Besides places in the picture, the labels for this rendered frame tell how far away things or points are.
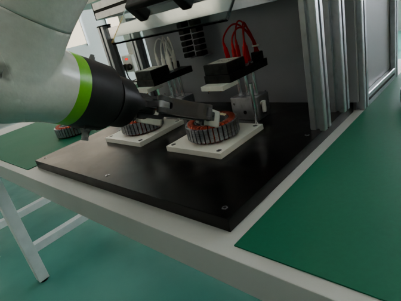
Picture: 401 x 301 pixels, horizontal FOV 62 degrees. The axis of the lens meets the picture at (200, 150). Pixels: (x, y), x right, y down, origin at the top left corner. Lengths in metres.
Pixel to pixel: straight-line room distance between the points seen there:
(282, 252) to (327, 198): 0.12
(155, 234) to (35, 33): 0.32
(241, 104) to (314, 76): 0.21
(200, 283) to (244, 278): 1.08
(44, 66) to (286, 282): 0.33
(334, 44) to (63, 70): 0.52
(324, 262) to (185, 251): 0.19
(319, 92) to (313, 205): 0.24
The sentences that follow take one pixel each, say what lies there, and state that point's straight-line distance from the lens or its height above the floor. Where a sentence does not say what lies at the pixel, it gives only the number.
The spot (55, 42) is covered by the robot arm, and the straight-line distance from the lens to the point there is 0.37.
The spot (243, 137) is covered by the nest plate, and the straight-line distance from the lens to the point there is 0.66.
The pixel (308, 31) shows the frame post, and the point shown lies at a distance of 0.64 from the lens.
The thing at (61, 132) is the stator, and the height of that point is 0.78.
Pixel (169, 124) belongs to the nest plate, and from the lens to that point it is 0.86.
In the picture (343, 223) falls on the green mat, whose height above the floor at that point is 0.75.
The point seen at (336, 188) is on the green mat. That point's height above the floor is 0.75.
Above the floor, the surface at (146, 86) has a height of 0.88.
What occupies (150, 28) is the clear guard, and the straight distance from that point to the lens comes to 0.52.
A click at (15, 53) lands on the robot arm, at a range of 0.36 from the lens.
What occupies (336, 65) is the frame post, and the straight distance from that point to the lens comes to 0.73.
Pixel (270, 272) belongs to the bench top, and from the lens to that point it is 0.39.
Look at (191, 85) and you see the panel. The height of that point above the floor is 0.83.
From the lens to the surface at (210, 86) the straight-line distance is 0.70.
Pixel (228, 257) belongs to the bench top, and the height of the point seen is 0.75.
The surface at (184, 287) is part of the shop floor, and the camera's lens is 1.51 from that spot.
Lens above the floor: 1.02
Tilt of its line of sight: 22 degrees down
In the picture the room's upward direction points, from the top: 14 degrees counter-clockwise
